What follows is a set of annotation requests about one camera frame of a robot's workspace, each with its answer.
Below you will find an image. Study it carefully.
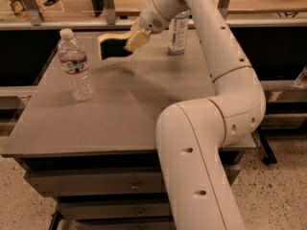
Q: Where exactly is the white rounded gripper body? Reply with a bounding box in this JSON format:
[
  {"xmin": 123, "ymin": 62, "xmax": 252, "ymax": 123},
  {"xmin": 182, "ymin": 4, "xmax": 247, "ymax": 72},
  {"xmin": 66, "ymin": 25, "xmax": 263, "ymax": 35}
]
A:
[{"xmin": 139, "ymin": 0, "xmax": 170, "ymax": 34}]

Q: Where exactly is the bottom grey drawer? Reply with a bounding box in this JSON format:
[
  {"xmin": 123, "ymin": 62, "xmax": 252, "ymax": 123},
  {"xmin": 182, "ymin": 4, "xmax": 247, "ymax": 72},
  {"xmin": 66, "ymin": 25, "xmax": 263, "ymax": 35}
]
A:
[{"xmin": 72, "ymin": 217, "xmax": 177, "ymax": 230}]

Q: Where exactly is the grey metal drawer cabinet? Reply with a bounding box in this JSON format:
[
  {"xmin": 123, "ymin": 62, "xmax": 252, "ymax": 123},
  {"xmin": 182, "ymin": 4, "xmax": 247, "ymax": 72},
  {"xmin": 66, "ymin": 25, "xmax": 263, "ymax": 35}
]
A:
[{"xmin": 1, "ymin": 29, "xmax": 257, "ymax": 230}]

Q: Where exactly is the small black object on shelf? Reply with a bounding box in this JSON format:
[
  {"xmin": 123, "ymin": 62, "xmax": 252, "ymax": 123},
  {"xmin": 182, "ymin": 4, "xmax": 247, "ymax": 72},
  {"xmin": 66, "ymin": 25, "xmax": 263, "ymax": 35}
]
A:
[{"xmin": 44, "ymin": 0, "xmax": 59, "ymax": 7}]

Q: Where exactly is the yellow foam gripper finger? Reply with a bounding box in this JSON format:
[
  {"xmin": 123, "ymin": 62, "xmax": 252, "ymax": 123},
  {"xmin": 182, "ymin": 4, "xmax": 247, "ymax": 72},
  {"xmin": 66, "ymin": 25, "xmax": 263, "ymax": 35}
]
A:
[
  {"xmin": 125, "ymin": 29, "xmax": 151, "ymax": 53},
  {"xmin": 130, "ymin": 18, "xmax": 140, "ymax": 35}
]

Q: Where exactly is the clear water bottle white label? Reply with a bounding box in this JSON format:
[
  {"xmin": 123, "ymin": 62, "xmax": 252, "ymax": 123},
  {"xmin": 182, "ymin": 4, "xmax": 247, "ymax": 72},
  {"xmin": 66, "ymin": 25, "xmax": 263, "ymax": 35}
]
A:
[{"xmin": 168, "ymin": 10, "xmax": 190, "ymax": 55}]

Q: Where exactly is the clear water bottle red label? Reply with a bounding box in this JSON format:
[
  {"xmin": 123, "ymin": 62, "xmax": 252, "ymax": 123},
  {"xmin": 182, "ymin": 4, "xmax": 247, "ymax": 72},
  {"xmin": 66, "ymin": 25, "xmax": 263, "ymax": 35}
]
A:
[{"xmin": 58, "ymin": 29, "xmax": 95, "ymax": 101}]

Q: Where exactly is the wooden shelf with metal posts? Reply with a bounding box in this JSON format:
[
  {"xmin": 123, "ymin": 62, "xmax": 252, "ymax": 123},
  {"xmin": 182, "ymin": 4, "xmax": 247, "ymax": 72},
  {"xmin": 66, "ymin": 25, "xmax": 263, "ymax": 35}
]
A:
[{"xmin": 0, "ymin": 0, "xmax": 307, "ymax": 31}]

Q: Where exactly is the middle grey drawer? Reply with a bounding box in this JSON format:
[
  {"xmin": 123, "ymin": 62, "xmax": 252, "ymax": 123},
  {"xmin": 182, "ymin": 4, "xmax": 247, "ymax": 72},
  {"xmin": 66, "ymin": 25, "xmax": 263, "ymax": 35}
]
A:
[{"xmin": 58, "ymin": 198, "xmax": 172, "ymax": 220}]

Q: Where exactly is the colourful carton box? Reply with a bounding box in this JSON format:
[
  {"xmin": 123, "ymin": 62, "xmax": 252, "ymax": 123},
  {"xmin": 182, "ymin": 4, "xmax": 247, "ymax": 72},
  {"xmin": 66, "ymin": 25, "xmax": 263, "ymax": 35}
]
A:
[{"xmin": 0, "ymin": 0, "xmax": 44, "ymax": 25}]

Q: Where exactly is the grey drawer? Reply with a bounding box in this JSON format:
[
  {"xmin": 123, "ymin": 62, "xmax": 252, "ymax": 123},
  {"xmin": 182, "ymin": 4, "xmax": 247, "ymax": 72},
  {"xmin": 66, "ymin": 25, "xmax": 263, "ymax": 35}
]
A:
[
  {"xmin": 72, "ymin": 217, "xmax": 177, "ymax": 230},
  {"xmin": 58, "ymin": 198, "xmax": 172, "ymax": 220},
  {"xmin": 25, "ymin": 164, "xmax": 242, "ymax": 196}
]

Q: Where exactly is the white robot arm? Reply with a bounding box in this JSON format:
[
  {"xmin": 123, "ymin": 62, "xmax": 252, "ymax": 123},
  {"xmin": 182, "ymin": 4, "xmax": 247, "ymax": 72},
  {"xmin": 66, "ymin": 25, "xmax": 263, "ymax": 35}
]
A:
[{"xmin": 125, "ymin": 0, "xmax": 266, "ymax": 230}]

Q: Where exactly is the green and yellow sponge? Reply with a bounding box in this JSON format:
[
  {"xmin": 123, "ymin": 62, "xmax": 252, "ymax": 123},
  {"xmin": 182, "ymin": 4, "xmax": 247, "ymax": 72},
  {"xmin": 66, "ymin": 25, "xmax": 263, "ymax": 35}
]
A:
[{"xmin": 97, "ymin": 33, "xmax": 131, "ymax": 60}]

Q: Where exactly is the top grey drawer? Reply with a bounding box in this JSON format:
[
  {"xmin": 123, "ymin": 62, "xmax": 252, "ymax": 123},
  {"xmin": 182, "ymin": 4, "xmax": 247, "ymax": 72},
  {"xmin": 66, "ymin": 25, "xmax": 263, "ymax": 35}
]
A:
[{"xmin": 25, "ymin": 164, "xmax": 242, "ymax": 196}]

